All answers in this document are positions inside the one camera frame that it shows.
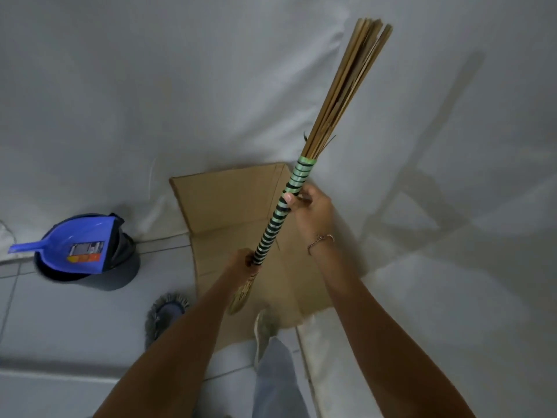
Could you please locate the blue plastic dustpan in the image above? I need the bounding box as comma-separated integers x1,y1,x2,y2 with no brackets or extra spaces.
8,215,125,275

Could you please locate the stick broom striped green handle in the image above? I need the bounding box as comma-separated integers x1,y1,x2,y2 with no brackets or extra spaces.
227,18,393,316

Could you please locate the person's light grey trouser leg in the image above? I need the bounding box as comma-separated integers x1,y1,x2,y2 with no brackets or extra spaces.
252,337,319,418

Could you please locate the person's left forearm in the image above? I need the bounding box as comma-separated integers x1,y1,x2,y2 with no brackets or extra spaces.
93,274,244,418

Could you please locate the person's right forearm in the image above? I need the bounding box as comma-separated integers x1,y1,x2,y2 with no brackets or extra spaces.
310,240,478,418

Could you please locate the flattened brown cardboard box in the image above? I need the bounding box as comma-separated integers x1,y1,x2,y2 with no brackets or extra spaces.
169,163,350,352

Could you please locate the person's right hand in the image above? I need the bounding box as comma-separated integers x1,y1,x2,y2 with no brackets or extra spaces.
284,183,336,254

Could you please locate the thin chain bracelet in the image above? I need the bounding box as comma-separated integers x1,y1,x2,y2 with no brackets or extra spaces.
307,233,336,256

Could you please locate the person's left hand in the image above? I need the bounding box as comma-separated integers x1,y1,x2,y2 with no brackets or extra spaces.
222,248,262,289

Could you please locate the dark round bucket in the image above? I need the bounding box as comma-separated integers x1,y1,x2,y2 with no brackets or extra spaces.
33,212,141,292

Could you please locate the person's pale shoe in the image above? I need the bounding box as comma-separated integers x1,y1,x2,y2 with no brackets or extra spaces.
253,309,280,367

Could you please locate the grey fringed mop slipper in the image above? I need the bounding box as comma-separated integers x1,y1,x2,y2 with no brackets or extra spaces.
144,293,191,349

